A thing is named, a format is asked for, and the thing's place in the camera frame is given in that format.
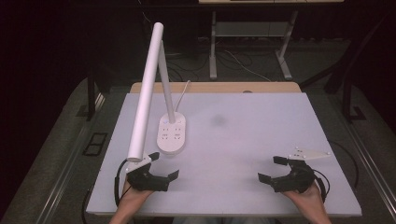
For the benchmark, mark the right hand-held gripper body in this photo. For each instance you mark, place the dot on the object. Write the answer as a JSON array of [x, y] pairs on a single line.
[[297, 182]]

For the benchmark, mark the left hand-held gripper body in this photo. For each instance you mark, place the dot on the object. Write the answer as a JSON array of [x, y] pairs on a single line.
[[149, 182]]

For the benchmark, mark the person's right hand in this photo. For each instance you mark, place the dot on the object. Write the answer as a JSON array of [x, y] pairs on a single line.
[[308, 197]]

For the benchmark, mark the person's left hand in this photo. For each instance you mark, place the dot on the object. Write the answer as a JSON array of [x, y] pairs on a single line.
[[132, 196]]

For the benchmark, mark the white board table cover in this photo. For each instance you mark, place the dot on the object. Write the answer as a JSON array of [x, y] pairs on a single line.
[[236, 146]]

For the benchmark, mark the white desk lamp with sockets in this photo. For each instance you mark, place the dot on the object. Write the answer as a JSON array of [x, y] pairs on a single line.
[[146, 93]]

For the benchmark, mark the black metal stand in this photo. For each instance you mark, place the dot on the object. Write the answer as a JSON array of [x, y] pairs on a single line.
[[91, 99], [347, 77]]

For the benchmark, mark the wooden table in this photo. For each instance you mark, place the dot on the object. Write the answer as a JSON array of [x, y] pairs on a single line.
[[218, 87]]

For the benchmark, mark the black rectangular floor frame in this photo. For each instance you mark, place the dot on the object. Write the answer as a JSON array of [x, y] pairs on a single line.
[[95, 143]]

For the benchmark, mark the white metal frame desk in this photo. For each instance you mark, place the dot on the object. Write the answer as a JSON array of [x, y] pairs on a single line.
[[213, 46]]

